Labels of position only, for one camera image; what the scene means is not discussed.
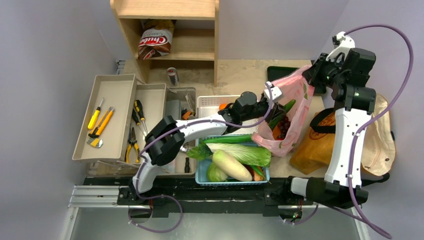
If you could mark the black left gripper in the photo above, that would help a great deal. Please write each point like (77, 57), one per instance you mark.
(275, 110)

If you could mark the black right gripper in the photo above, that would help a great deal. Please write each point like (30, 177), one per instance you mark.
(313, 74)

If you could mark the pink plastic grocery bag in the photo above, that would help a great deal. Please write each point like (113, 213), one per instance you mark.
(293, 87)

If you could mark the green cucumber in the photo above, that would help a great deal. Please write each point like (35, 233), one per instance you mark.
(229, 139)

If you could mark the green napa cabbage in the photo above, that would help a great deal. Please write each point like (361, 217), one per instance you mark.
(247, 155)

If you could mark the brown Trader Joe's bag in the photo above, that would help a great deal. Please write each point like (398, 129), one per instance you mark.
(316, 147)

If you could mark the white daikon radish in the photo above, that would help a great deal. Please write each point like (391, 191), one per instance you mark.
(230, 166)

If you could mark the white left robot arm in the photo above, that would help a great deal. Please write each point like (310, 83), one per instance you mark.
(164, 141)

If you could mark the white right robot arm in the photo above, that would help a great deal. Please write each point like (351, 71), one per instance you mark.
(354, 103)

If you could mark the dark purple grapes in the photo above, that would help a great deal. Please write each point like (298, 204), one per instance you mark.
(284, 125)

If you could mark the orange carrot piece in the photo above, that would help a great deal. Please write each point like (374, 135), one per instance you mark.
(277, 134)

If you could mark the black tray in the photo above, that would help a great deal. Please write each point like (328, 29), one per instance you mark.
(277, 72)

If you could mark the orange green mango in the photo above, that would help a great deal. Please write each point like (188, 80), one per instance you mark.
(222, 106)

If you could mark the long green bean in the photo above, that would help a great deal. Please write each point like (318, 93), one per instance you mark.
(260, 172)

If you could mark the blue perforated basket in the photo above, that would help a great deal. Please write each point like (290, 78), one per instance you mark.
(202, 166)

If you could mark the white perforated basket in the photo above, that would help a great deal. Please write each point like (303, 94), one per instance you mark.
(209, 105)

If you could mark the green leafy vegetable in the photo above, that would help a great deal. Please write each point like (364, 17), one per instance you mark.
(200, 152)

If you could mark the orange hex key set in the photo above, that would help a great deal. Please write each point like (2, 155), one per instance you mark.
(187, 115)

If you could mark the grey plastic case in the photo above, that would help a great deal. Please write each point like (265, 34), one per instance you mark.
(173, 112)

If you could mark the silver drink can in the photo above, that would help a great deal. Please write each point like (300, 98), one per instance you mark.
(173, 76)

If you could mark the small black screwdriver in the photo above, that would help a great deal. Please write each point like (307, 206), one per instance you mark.
(187, 168)

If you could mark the beige toolbox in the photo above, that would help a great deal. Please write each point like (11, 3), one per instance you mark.
(159, 101)

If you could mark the black yellow screwdriver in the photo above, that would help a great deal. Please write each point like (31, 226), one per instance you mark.
(136, 119)
(138, 107)

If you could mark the Chubs snack bag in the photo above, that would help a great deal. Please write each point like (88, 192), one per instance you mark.
(156, 39)

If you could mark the wooden shelf unit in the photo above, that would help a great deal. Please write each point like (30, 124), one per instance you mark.
(195, 38)

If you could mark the beige toolbox tray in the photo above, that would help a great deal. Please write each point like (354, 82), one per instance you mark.
(118, 91)

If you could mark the orange utility knife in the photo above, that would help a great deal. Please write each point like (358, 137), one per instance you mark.
(102, 124)

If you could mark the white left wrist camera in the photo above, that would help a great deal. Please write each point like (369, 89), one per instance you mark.
(272, 93)

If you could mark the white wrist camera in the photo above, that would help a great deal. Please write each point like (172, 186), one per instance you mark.
(342, 44)
(272, 93)

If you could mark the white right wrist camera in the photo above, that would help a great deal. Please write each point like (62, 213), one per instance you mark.
(342, 44)

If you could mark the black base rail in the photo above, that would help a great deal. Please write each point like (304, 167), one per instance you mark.
(174, 195)

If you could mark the yellow handled pliers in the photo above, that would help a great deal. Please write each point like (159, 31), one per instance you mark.
(132, 143)

